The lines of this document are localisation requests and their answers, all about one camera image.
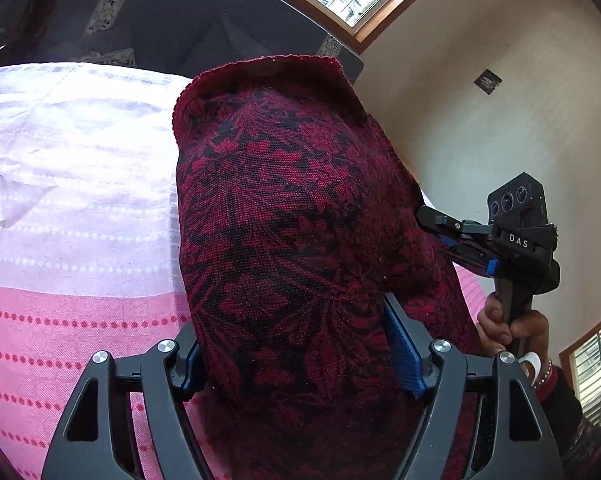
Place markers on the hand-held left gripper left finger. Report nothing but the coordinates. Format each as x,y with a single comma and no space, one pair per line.
193,362

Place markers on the person's right forearm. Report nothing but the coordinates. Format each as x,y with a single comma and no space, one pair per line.
560,405

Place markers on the dark sofa with patterned trim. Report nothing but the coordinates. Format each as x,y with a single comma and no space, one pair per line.
170,15

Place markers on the dark sofa cushion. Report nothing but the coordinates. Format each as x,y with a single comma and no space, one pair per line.
225,45

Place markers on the pink and white patterned bedsheet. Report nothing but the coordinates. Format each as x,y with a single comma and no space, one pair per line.
80,210

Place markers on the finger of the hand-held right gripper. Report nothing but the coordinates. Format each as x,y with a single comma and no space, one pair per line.
468,257
453,224

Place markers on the person's right hand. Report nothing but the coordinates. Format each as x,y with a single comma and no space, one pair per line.
490,322

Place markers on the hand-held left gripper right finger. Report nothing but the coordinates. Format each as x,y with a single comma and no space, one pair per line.
405,355

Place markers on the dark wall switch plate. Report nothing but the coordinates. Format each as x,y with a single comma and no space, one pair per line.
488,81

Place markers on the small wooden framed window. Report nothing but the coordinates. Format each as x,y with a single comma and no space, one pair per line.
598,360

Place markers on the white bangle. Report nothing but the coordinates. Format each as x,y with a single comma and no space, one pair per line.
529,364

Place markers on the red black patterned knit garment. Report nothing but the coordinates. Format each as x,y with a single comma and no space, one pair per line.
280,210

